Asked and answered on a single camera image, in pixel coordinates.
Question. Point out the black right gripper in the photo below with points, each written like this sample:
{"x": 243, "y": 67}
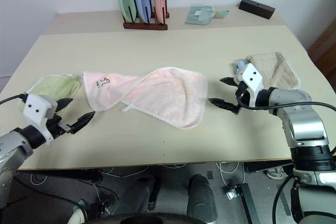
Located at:
{"x": 242, "y": 94}

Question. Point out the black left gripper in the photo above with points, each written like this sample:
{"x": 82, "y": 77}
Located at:
{"x": 56, "y": 127}

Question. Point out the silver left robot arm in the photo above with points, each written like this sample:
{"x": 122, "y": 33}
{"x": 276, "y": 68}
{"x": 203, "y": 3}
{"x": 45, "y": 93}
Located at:
{"x": 13, "y": 153}

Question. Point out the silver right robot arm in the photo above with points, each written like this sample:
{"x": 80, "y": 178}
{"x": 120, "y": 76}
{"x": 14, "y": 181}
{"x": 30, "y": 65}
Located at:
{"x": 304, "y": 124}

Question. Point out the light green cloth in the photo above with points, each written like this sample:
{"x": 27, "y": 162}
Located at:
{"x": 52, "y": 86}

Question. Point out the beige cloth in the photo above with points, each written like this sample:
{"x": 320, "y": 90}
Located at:
{"x": 275, "y": 70}

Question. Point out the pink towel with duck print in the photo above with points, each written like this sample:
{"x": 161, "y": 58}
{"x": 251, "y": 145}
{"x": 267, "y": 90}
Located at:
{"x": 162, "y": 95}

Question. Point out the small light blue cloth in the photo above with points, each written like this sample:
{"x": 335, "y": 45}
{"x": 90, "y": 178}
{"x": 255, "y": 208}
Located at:
{"x": 240, "y": 65}

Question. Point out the black table crossbar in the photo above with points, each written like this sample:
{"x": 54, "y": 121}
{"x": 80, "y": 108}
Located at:
{"x": 65, "y": 175}

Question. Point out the pale green hanging loop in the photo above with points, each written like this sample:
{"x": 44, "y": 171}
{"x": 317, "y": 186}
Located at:
{"x": 223, "y": 13}

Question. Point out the dark brown rectangular block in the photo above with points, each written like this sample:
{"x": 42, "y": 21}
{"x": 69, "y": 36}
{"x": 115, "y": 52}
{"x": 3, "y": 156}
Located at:
{"x": 256, "y": 7}

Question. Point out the grey sneaker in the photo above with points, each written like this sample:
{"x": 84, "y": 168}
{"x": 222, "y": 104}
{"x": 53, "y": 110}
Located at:
{"x": 275, "y": 173}

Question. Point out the dark wooden plate rack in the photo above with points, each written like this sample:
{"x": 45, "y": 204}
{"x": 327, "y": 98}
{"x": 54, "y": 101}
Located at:
{"x": 145, "y": 26}

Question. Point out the dark rounded shape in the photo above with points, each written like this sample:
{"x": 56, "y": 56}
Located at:
{"x": 140, "y": 193}
{"x": 201, "y": 197}

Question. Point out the brown wooden door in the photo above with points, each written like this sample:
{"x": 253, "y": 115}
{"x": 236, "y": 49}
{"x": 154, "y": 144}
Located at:
{"x": 325, "y": 48}

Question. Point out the black table leg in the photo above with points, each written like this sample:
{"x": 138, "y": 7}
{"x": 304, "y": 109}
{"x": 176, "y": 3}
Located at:
{"x": 248, "y": 203}

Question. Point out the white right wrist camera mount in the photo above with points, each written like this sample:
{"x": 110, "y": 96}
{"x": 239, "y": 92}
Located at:
{"x": 252, "y": 77}

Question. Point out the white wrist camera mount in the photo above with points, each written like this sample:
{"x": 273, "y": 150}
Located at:
{"x": 36, "y": 111}
{"x": 252, "y": 77}

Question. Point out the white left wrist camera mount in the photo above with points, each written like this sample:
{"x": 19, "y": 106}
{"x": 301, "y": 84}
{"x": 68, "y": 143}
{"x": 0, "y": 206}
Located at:
{"x": 36, "y": 111}

